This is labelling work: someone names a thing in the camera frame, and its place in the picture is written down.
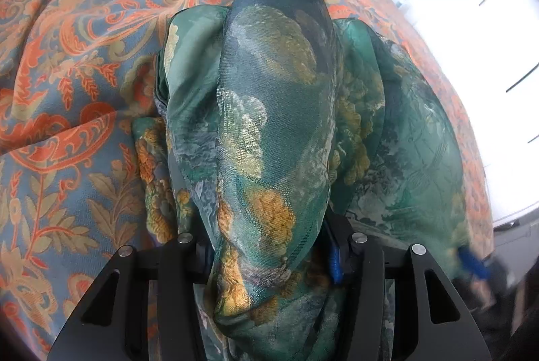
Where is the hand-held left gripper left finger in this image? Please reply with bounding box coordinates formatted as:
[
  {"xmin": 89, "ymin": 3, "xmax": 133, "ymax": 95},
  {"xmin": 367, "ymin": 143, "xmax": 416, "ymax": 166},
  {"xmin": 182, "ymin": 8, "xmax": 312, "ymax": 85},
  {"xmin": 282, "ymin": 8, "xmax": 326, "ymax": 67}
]
[{"xmin": 46, "ymin": 232, "xmax": 212, "ymax": 361}]

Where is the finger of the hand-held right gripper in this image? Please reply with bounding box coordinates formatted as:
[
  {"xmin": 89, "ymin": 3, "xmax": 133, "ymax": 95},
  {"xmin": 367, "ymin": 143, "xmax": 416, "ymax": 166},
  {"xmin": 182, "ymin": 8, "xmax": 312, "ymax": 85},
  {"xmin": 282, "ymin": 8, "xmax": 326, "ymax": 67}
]
[{"xmin": 456, "ymin": 247, "xmax": 498, "ymax": 303}]

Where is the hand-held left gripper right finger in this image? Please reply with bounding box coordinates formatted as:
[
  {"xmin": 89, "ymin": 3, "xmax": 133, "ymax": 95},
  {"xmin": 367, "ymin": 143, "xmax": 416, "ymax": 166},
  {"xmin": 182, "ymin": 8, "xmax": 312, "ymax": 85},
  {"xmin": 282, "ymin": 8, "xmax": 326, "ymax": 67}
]
[{"xmin": 323, "ymin": 213, "xmax": 492, "ymax": 361}]

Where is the green landscape print garment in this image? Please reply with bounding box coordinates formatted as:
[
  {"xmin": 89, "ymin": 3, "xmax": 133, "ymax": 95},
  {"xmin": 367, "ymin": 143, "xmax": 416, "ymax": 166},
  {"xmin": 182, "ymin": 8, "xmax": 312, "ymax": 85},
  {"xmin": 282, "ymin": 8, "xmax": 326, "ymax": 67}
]
[{"xmin": 130, "ymin": 0, "xmax": 473, "ymax": 361}]

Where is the orange floral quilt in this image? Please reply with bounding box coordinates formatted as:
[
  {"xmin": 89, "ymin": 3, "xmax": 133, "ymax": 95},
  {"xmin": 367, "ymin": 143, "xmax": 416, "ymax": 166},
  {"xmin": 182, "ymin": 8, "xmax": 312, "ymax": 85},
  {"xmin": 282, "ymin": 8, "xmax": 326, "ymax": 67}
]
[{"xmin": 0, "ymin": 0, "xmax": 496, "ymax": 361}]

